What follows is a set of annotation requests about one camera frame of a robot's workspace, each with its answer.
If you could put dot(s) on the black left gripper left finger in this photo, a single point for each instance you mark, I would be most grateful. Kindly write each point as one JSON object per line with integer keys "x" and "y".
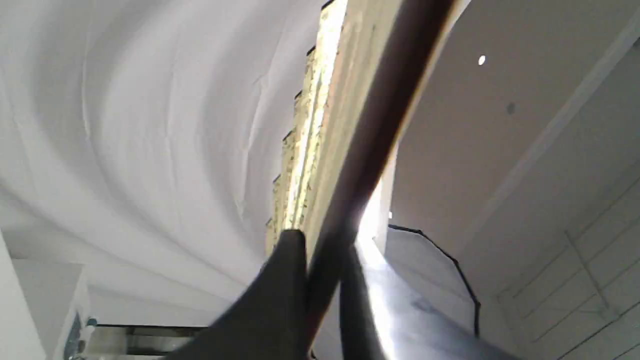
{"x": 268, "y": 321}

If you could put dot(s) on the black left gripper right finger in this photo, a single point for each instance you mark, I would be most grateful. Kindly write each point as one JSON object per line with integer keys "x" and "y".
{"x": 382, "y": 318}

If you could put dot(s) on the painted paper folding fan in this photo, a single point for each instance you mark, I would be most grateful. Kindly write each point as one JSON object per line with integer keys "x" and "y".
{"x": 363, "y": 80}

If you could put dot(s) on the grey backdrop cloth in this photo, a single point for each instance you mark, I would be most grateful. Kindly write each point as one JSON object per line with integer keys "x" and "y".
{"x": 140, "y": 138}

